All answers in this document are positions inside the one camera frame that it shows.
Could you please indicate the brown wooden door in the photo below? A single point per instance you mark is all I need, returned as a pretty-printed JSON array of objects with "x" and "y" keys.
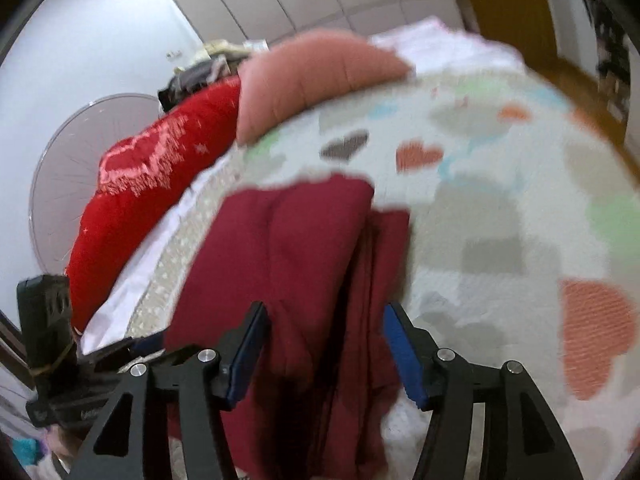
[{"x": 525, "y": 25}]

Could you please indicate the white standing fan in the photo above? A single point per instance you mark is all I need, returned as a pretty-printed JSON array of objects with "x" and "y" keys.
[{"x": 66, "y": 173}]

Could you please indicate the pink ribbed pillow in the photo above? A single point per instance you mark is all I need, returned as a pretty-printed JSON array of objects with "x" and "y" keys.
[{"x": 306, "y": 70}]

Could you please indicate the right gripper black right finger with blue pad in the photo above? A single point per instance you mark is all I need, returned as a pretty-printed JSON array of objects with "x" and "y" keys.
[{"x": 522, "y": 438}]

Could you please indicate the white bed sheet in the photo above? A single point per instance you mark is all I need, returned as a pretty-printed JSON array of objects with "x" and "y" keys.
[{"x": 150, "y": 269}]

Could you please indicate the pink white folded blanket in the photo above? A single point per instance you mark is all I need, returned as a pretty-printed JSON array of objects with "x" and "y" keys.
[{"x": 432, "y": 47}]

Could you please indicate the pile of clothes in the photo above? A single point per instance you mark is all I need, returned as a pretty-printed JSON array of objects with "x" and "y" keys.
[{"x": 218, "y": 59}]

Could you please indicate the cluttered shelf unit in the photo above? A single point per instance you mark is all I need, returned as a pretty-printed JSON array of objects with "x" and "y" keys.
[{"x": 613, "y": 66}]

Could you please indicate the red embroidered pillow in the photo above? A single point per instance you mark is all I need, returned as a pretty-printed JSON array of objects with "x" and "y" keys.
[{"x": 139, "y": 179}]

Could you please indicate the dark red garment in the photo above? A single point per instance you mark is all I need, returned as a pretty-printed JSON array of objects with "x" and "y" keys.
[{"x": 325, "y": 263}]

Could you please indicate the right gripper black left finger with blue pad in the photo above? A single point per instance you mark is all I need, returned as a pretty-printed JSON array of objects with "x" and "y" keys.
[{"x": 129, "y": 439}]

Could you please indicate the heart patterned bed cover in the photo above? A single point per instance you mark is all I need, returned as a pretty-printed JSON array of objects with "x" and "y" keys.
[{"x": 524, "y": 234}]

